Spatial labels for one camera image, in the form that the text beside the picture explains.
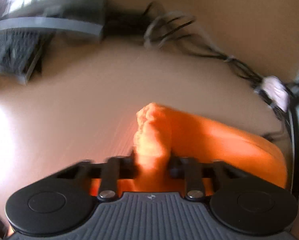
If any bundle of black cables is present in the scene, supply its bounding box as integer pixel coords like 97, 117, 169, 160
143, 0, 294, 140

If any white power adapter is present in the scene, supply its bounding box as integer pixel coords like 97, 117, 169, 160
261, 76, 289, 112

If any large black framed monitor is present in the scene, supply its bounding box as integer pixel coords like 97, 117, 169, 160
288, 82, 299, 200

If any grey computer monitor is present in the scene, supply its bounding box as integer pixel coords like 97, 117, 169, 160
0, 0, 107, 40

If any black keyboard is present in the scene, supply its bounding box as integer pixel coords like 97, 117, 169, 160
0, 29, 54, 85

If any orange pumpkin costume garment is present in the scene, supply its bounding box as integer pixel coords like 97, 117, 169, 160
89, 102, 288, 197

